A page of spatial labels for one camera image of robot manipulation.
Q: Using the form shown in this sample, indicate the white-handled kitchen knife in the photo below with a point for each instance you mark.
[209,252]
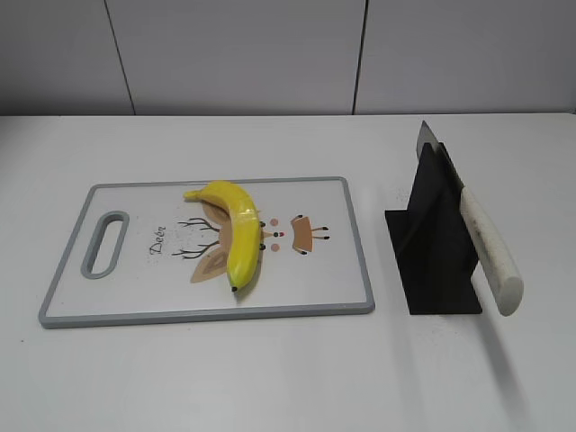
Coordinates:
[498,265]

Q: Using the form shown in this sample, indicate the yellow plastic banana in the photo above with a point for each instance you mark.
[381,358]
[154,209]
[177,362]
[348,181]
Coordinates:
[245,228]

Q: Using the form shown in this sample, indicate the black knife stand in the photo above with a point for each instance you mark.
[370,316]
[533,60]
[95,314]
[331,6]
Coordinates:
[433,249]

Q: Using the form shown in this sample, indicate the grey-rimmed white cutting board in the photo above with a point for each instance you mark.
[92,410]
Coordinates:
[140,254]

